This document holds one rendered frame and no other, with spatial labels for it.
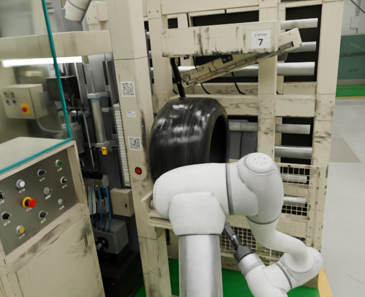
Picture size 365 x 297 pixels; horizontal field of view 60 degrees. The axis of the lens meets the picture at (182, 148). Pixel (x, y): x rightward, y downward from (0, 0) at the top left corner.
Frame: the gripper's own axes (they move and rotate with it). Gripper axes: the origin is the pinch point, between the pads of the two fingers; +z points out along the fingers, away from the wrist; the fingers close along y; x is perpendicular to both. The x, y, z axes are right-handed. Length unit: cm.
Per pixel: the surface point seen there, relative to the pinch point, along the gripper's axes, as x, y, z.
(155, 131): -6.3, -25.6, 41.9
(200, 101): 20, -26, 46
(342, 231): 109, 164, 21
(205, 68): 38, -18, 78
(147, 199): -25.4, 10.9, 37.7
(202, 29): 40, -43, 75
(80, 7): -8, -56, 136
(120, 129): -21, -14, 69
